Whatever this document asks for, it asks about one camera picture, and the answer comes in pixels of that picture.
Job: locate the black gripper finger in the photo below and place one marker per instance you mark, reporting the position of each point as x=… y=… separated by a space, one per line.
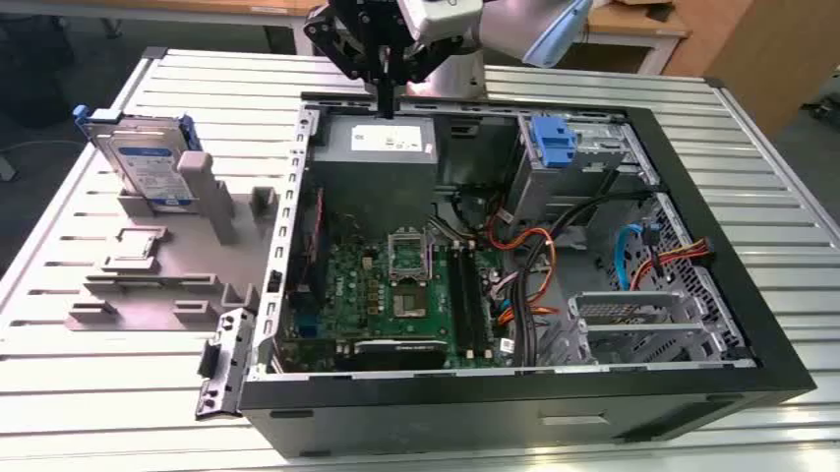
x=426 y=59
x=340 y=44

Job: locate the hard disk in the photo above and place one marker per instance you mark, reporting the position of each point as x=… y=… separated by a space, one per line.
x=147 y=172

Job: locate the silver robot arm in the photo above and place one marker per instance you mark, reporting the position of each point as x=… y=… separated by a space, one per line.
x=452 y=74

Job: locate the metal disk bay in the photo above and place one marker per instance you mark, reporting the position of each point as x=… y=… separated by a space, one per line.
x=655 y=328

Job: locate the blue drive latch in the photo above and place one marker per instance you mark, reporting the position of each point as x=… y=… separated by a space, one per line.
x=554 y=142

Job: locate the grey power supply unit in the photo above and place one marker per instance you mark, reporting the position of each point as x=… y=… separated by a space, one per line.
x=380 y=196

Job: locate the metal optical drive cage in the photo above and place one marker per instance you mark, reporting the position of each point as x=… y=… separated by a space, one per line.
x=538 y=192

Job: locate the black RAM slot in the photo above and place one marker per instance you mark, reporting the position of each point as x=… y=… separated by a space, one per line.
x=487 y=300
x=479 y=300
x=462 y=300
x=470 y=300

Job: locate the CPU socket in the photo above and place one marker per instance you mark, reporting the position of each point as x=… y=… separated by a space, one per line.
x=414 y=304

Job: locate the silver CPU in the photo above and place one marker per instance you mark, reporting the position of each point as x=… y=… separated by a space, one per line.
x=133 y=246

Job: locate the wooden cabinet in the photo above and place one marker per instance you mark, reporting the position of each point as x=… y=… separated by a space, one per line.
x=768 y=59

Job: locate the grey parts rack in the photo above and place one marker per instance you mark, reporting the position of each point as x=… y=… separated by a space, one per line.
x=183 y=275

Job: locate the green motherboard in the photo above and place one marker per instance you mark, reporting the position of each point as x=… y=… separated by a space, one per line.
x=354 y=314

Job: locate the green RAM stick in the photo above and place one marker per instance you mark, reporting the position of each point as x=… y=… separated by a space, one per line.
x=153 y=282

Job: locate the blue port connector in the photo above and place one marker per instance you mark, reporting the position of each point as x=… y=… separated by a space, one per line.
x=307 y=322

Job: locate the black graphics card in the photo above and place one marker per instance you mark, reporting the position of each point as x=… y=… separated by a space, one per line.
x=394 y=351

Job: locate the black chair base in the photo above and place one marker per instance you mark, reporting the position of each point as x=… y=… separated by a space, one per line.
x=828 y=100

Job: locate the black open PC case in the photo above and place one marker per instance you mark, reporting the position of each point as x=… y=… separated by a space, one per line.
x=459 y=418

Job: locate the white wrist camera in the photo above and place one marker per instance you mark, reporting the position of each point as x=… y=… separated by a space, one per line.
x=435 y=22

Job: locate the wooden desk white frame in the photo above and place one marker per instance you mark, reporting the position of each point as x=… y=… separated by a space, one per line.
x=623 y=22

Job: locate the grey card retention bracket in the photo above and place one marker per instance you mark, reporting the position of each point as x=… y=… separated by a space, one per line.
x=229 y=354

